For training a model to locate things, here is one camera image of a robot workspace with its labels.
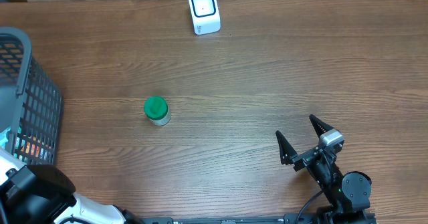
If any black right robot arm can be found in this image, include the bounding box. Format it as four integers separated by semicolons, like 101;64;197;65
276;114;377;223

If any white barcode scanner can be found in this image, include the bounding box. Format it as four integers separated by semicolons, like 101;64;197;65
188;0;221;35

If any green lid jar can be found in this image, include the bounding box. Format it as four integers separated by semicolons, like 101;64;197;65
144;96;171;126

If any grey plastic basket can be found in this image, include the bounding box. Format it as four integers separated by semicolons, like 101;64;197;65
1;27;64;165

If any teal wet wipes pack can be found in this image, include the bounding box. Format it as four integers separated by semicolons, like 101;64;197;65
0;128;11;148

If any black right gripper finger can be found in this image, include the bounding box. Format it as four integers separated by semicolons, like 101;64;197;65
276;130;298;165
309;114;333;138

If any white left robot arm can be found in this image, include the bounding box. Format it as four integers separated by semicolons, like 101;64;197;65
1;149;143;224

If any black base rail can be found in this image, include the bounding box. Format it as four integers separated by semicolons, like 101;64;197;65
142;212;377;224

